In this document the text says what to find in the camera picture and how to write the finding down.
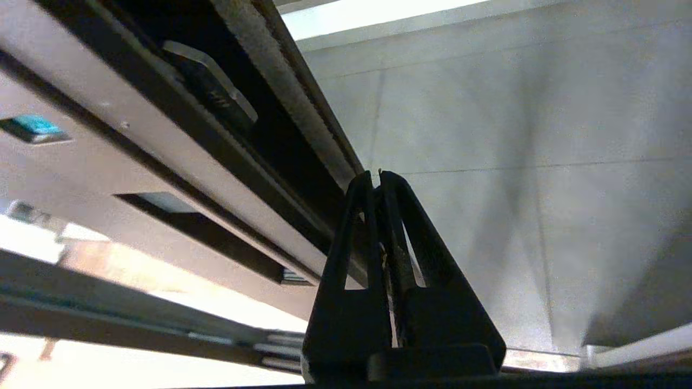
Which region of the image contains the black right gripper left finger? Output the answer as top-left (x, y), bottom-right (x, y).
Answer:
top-left (302, 170), bottom-right (394, 383)

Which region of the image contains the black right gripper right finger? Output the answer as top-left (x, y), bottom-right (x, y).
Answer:
top-left (377, 170), bottom-right (507, 374)

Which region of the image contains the bent grey metal bracket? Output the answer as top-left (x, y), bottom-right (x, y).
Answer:
top-left (162, 41), bottom-right (259, 133)

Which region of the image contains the black aluminum extrusion rail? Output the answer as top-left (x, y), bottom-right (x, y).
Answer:
top-left (0, 251), bottom-right (306, 373)

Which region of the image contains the brown framed sliding glass door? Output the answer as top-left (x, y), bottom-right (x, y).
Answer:
top-left (0, 0), bottom-right (368, 319)

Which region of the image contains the recessed door handle plate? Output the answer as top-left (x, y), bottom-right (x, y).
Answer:
top-left (0, 103), bottom-right (325, 287)

